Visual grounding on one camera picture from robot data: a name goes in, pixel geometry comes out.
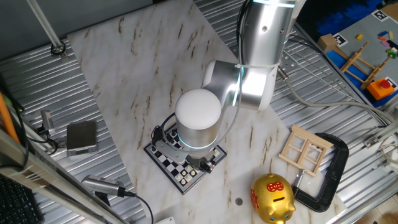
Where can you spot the black keyboard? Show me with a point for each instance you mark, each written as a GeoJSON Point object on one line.
{"type": "Point", "coordinates": [15, 205]}

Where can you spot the white power adapter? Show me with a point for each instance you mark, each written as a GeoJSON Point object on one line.
{"type": "Point", "coordinates": [393, 165]}

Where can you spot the orange box with red button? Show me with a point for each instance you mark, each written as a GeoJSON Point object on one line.
{"type": "Point", "coordinates": [377, 90]}

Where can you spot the pink toy brick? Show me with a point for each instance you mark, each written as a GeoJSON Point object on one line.
{"type": "Point", "coordinates": [385, 43]}

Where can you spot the blue toy brick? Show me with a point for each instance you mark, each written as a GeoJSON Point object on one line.
{"type": "Point", "coordinates": [383, 33]}

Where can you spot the black white chessboard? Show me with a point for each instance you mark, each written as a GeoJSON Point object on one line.
{"type": "Point", "coordinates": [169, 169]}

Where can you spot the wooden window frame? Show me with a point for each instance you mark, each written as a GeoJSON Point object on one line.
{"type": "Point", "coordinates": [312, 136]}

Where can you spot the paper fiducial tag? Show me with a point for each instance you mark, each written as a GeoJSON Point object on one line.
{"type": "Point", "coordinates": [392, 82]}
{"type": "Point", "coordinates": [380, 15]}
{"type": "Point", "coordinates": [340, 39]}

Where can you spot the metal corner bracket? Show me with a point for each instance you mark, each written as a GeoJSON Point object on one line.
{"type": "Point", "coordinates": [371, 141]}

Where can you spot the golden piggy bank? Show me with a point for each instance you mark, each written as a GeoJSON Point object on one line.
{"type": "Point", "coordinates": [273, 199]}

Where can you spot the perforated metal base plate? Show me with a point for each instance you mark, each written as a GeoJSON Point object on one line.
{"type": "Point", "coordinates": [289, 62]}

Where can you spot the small silver camera on mount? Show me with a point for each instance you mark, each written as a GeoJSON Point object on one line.
{"type": "Point", "coordinates": [47, 119]}

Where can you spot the wooden cube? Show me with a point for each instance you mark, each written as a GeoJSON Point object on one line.
{"type": "Point", "coordinates": [326, 43]}

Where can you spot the yellow toy brick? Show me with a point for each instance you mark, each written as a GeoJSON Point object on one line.
{"type": "Point", "coordinates": [359, 36]}

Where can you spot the silver coin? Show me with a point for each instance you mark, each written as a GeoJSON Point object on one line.
{"type": "Point", "coordinates": [238, 201]}

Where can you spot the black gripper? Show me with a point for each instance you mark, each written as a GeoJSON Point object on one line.
{"type": "Point", "coordinates": [206, 159]}

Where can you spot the wooden easel frame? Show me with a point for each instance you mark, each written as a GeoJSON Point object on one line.
{"type": "Point", "coordinates": [354, 57]}

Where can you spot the white camera pole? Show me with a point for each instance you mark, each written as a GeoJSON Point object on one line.
{"type": "Point", "coordinates": [43, 23]}

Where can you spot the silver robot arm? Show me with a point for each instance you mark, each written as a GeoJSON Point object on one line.
{"type": "Point", "coordinates": [199, 130]}

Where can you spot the wrist camera on silver bracket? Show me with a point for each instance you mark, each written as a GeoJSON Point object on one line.
{"type": "Point", "coordinates": [172, 152]}

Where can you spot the silver finned camera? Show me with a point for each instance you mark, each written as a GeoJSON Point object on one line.
{"type": "Point", "coordinates": [99, 185]}

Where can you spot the cream toy brick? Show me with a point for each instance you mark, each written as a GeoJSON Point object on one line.
{"type": "Point", "coordinates": [390, 35]}

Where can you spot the aluminium frame bar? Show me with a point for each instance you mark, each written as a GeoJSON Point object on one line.
{"type": "Point", "coordinates": [46, 175]}

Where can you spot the green toy brick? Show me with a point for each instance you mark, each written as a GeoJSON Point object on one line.
{"type": "Point", "coordinates": [391, 55]}

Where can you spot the silver digital scale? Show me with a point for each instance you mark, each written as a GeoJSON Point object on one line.
{"type": "Point", "coordinates": [81, 135]}

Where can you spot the black C-clamp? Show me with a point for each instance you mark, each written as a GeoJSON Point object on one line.
{"type": "Point", "coordinates": [342, 161]}

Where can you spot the grey brick baseplate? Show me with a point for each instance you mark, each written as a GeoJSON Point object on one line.
{"type": "Point", "coordinates": [367, 31]}

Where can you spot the blue board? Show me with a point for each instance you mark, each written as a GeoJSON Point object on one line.
{"type": "Point", "coordinates": [348, 84]}

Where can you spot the orange pole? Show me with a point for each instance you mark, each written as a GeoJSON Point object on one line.
{"type": "Point", "coordinates": [7, 119]}

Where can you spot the blue foam sheet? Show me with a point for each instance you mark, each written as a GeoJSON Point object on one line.
{"type": "Point", "coordinates": [342, 18]}

